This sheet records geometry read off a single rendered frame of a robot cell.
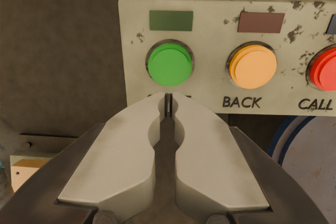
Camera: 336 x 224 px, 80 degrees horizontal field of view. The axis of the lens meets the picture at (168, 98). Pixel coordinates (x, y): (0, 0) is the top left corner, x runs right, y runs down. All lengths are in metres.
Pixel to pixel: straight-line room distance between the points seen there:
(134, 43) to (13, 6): 0.85
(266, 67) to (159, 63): 0.09
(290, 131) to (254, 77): 0.27
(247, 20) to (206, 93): 0.07
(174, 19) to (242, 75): 0.08
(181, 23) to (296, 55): 0.11
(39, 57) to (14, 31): 0.13
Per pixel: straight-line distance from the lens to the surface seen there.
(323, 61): 0.23
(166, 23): 0.18
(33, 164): 0.85
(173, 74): 0.18
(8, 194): 0.68
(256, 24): 0.19
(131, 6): 0.19
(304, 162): 0.47
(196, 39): 0.19
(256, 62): 0.19
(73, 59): 0.88
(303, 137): 0.45
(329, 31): 0.23
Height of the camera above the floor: 0.79
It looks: 81 degrees down
